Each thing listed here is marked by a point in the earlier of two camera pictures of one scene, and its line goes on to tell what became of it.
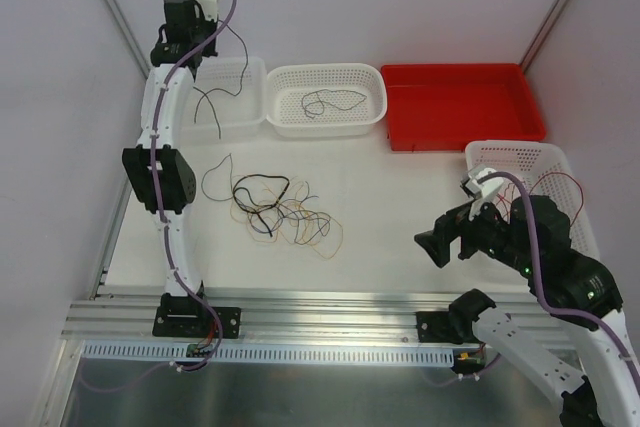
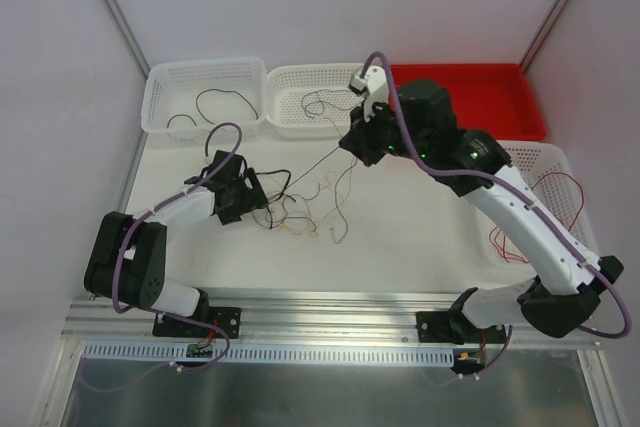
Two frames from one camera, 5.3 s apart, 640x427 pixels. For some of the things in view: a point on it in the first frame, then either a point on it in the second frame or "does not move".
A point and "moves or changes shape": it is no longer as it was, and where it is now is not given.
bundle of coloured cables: [274, 207] moves or changes shape
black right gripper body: [451, 235] -> [364, 137]
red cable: [579, 186] does not move
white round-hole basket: [313, 100] does not move
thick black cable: [242, 88] -> [198, 109]
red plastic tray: [446, 106] does not move
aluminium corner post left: [114, 10] does not move
